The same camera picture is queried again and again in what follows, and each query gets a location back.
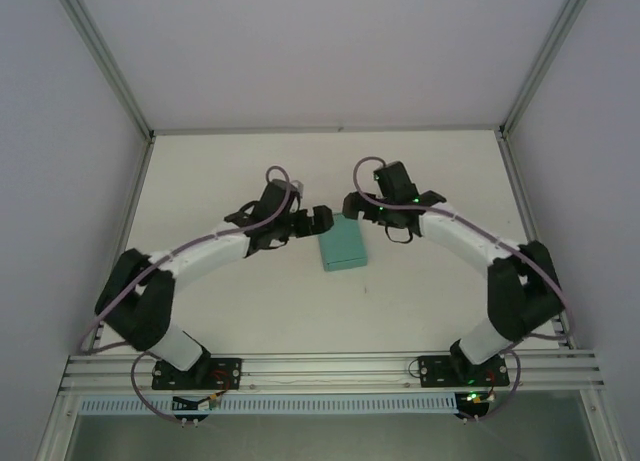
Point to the teal cloth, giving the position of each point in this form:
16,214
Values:
342,246

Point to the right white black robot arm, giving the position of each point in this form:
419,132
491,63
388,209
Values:
460,241

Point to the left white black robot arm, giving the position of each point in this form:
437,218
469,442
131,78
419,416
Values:
210,253

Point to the aluminium frame cross bar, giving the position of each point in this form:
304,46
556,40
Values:
325,129

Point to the aluminium table side rail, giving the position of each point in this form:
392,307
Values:
131,206
530,221

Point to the wide aluminium mounting rail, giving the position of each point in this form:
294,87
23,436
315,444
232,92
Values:
325,368

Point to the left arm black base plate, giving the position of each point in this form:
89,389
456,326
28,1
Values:
227,368

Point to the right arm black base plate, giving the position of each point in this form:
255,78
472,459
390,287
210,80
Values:
432,371

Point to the aluminium frame post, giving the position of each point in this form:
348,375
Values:
107,61
547,56

